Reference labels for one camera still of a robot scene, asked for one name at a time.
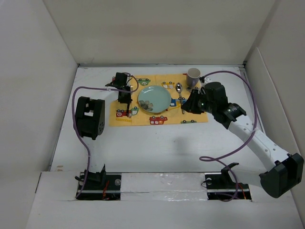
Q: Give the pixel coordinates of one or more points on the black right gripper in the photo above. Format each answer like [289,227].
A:
[189,106]

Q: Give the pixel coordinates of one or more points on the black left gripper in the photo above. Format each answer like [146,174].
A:
[127,100]

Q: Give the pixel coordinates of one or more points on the silver spoon patterned handle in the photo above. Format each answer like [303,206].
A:
[179,90]

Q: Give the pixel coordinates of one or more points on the purple ceramic mug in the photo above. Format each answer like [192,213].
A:
[192,77]

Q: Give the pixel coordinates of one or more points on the silver fork patterned handle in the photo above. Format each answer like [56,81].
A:
[129,113]

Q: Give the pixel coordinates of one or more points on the yellow car-print cloth placemat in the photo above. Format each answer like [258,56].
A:
[172,115]

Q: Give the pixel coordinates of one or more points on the green floral ceramic plate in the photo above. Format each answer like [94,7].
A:
[154,99]

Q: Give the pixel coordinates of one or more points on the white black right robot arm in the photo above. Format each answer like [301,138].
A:
[283,170]

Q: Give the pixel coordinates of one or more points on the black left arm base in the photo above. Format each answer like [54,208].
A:
[106,187]

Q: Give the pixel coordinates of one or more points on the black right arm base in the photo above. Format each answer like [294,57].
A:
[220,186]

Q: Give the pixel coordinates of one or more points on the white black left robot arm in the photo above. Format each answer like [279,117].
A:
[88,115]

